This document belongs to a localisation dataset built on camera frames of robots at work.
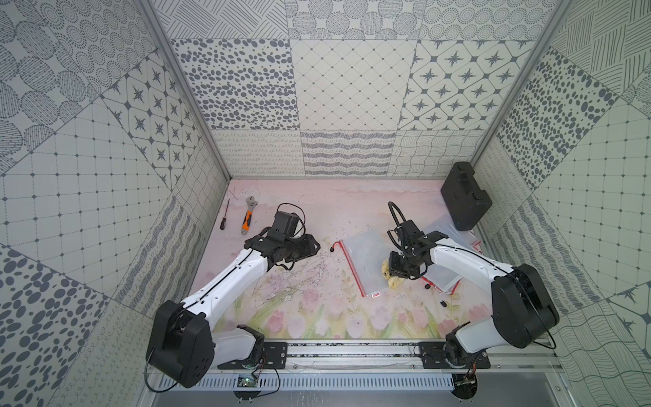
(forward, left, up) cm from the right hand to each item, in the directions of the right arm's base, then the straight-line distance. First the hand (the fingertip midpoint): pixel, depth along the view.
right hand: (392, 275), depth 86 cm
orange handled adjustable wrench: (+21, +58, -2) cm, 61 cm away
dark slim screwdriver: (+24, +67, -1) cm, 72 cm away
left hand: (+3, +23, +11) cm, 26 cm away
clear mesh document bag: (+10, +8, -4) cm, 14 cm away
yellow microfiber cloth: (-3, 0, +2) cm, 4 cm away
